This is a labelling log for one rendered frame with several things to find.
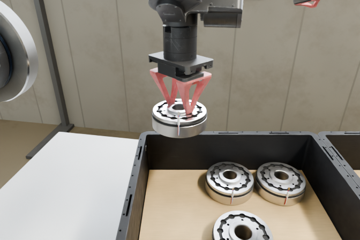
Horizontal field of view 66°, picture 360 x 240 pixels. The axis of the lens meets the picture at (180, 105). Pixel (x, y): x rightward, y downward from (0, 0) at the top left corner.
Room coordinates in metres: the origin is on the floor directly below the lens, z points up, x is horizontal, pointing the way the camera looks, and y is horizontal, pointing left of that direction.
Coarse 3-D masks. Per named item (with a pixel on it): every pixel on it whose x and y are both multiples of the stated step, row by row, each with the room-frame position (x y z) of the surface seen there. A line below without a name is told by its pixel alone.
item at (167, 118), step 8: (160, 104) 0.48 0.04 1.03; (200, 104) 0.48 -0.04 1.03; (160, 112) 0.45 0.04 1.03; (168, 112) 0.44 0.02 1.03; (192, 112) 0.45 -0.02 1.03; (200, 112) 0.45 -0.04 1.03; (160, 120) 0.42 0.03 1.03; (168, 120) 0.41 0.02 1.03; (176, 120) 0.42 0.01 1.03; (184, 120) 0.42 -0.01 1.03; (192, 120) 0.42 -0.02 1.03; (200, 120) 0.43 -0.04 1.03
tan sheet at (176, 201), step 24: (168, 192) 0.45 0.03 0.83; (192, 192) 0.45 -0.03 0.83; (312, 192) 0.45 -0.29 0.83; (144, 216) 0.38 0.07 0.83; (168, 216) 0.38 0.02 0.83; (192, 216) 0.38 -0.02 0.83; (216, 216) 0.38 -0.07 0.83; (264, 216) 0.38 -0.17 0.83; (288, 216) 0.38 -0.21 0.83; (312, 216) 0.38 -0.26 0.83
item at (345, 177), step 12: (144, 132) 0.53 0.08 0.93; (156, 132) 0.53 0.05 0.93; (204, 132) 0.53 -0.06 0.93; (216, 132) 0.53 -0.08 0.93; (228, 132) 0.53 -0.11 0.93; (240, 132) 0.53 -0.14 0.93; (252, 132) 0.53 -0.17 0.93; (264, 132) 0.53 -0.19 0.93; (276, 132) 0.53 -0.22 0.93; (288, 132) 0.53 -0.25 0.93; (300, 132) 0.53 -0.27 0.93; (312, 132) 0.53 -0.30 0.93; (144, 144) 0.49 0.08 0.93; (324, 144) 0.49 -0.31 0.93; (132, 168) 0.41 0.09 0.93; (336, 168) 0.41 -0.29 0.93; (132, 180) 0.38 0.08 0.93; (348, 180) 0.38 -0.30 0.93; (132, 192) 0.35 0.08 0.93; (132, 204) 0.32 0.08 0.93; (120, 228) 0.28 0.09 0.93
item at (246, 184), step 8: (216, 168) 0.49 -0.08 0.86; (240, 168) 0.49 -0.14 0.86; (208, 176) 0.46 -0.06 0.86; (216, 176) 0.46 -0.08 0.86; (248, 176) 0.47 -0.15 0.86; (216, 184) 0.44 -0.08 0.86; (224, 184) 0.44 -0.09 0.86; (232, 184) 0.44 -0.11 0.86; (240, 184) 0.44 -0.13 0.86; (248, 184) 0.44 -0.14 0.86; (224, 192) 0.42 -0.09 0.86; (240, 192) 0.42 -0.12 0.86
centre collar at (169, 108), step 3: (174, 102) 0.48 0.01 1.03; (177, 102) 0.48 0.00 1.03; (180, 102) 0.48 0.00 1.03; (168, 105) 0.47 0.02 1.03; (171, 105) 0.47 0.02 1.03; (174, 105) 0.47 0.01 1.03; (177, 105) 0.47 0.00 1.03; (180, 105) 0.47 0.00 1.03; (168, 108) 0.45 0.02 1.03; (171, 108) 0.45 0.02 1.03; (168, 111) 0.45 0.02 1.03; (171, 111) 0.44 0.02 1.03; (174, 111) 0.44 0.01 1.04; (177, 111) 0.44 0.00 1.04; (180, 111) 0.44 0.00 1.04; (183, 111) 0.44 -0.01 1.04; (174, 114) 0.44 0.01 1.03; (177, 114) 0.44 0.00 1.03; (180, 114) 0.44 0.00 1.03; (183, 114) 0.44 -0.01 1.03
